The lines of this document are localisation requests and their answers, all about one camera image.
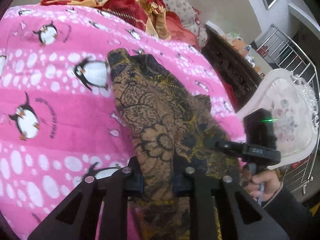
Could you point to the salmon pink pillow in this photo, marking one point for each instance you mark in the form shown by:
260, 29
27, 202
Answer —
182, 31

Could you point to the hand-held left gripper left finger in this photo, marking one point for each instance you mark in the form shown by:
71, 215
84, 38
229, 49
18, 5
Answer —
138, 183

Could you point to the pink penguin print blanket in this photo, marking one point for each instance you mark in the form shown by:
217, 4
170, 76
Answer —
62, 130

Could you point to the white ornate chair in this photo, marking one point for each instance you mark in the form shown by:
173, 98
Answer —
292, 110

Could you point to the dark carved wooden headboard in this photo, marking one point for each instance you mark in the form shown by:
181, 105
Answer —
230, 62

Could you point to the metal stair railing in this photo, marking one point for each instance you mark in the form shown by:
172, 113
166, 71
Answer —
295, 47

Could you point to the grey floral pillow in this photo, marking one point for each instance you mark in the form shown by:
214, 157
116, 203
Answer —
180, 5

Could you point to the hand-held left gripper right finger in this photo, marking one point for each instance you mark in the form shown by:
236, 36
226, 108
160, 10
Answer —
178, 185

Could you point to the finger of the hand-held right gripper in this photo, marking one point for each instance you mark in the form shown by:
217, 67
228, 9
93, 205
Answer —
225, 146

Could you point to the person's right forearm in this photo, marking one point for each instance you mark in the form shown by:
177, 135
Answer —
292, 212

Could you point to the pile of small packets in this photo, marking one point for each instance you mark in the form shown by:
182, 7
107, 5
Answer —
240, 47

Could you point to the red gold floral blanket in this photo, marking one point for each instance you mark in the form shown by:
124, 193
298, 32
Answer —
120, 2

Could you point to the person's right hand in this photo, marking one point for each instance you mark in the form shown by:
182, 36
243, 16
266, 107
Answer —
265, 185

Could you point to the dark floral batik shirt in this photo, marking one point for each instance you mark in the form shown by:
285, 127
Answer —
150, 110

